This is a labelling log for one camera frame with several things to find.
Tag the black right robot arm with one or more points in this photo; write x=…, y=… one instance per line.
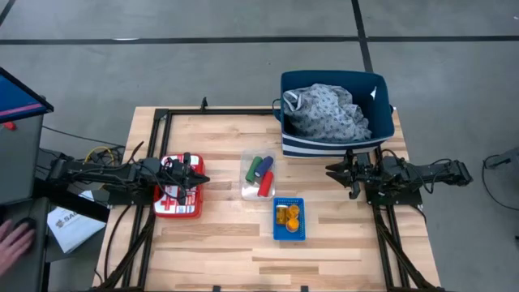
x=425, y=174

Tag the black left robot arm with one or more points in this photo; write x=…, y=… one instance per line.
x=105, y=174

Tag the black computer mouse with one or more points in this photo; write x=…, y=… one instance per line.
x=27, y=222

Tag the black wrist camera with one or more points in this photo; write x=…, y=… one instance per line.
x=176, y=165
x=363, y=162

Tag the amber pill bottle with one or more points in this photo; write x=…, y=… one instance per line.
x=281, y=215

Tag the blue slotted plastic basket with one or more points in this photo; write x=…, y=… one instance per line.
x=290, y=236

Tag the red bandage roll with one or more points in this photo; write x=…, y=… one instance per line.
x=265, y=184

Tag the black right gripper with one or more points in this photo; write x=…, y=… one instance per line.
x=363, y=172

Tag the grey equipment cabinet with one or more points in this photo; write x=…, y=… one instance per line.
x=20, y=162

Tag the blue bandage roll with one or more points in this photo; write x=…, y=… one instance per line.
x=264, y=165

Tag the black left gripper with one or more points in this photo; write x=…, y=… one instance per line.
x=178, y=178

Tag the grey desk surface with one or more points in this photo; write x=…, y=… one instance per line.
x=24, y=282

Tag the white printed paper booklet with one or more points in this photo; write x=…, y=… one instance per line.
x=73, y=229

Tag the green bandage roll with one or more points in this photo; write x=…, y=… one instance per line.
x=253, y=169

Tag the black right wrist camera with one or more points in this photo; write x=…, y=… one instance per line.
x=363, y=162

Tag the red round button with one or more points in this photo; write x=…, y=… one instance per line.
x=9, y=126

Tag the monitor with blue screen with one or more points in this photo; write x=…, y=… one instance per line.
x=16, y=97

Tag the person's hand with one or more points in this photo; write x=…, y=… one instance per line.
x=14, y=247

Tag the navy white striped fabric bin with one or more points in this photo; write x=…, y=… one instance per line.
x=379, y=113

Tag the red first aid case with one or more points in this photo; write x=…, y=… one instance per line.
x=174, y=207

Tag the orange pill bottle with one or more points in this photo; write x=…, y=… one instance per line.
x=293, y=211
x=292, y=225

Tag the clear bag of markers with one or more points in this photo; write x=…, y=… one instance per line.
x=250, y=191

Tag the black aluminium table frame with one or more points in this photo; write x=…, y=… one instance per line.
x=227, y=110

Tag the grey striped patterned cloth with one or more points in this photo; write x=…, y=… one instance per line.
x=324, y=115

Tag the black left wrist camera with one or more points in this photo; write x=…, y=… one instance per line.
x=176, y=165

